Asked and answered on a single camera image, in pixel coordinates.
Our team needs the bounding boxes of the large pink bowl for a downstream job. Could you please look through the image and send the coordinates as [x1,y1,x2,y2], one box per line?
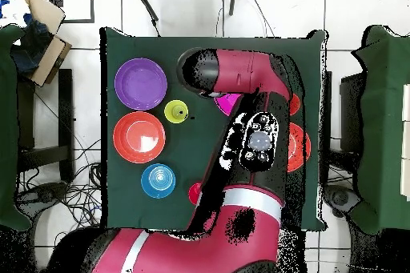
[213,92,243,117]

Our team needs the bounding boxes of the blue bowl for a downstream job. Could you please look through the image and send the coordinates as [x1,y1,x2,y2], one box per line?
[140,163,177,199]

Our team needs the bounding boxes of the stack of white boxes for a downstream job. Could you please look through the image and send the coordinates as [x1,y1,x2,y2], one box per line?
[401,83,410,202]

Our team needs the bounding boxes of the dark green tablecloth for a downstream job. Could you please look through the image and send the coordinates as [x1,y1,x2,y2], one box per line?
[100,26,328,231]

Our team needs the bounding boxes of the yellow cup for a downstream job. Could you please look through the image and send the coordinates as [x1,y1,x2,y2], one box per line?
[163,99,190,124]

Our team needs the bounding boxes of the red cup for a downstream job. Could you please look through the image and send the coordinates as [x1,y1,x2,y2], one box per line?
[187,182,203,207]

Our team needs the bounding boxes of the large orange bowl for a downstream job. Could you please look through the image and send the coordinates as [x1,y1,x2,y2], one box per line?
[286,121,312,173]
[112,110,167,164]

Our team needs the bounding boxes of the purple bowl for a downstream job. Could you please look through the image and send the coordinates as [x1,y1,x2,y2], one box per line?
[114,57,168,111]

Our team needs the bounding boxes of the orange cup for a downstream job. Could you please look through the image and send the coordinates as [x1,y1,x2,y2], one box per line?
[287,93,303,117]

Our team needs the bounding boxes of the black bench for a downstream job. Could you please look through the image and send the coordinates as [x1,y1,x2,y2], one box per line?
[17,68,75,184]

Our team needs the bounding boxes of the black side stand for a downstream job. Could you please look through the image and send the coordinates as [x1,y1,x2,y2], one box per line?
[339,72,364,152]

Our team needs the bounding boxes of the cardboard box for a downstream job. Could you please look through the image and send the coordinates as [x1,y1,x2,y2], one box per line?
[9,0,73,87]

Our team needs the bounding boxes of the green covered side table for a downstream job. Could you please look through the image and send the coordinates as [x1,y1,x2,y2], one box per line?
[0,24,33,231]
[348,25,410,235]

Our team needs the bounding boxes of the dark blue cloth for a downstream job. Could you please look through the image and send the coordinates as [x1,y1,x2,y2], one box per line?
[10,13,54,75]

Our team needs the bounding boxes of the tangle of black cables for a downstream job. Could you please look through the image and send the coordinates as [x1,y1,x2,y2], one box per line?
[18,138,103,248]

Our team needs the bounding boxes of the black pedestal leg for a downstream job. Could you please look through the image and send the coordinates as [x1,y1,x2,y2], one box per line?
[15,182,70,213]
[323,184,361,218]

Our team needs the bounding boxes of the dark floor frame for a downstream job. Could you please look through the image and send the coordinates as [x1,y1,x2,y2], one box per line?
[47,0,95,24]

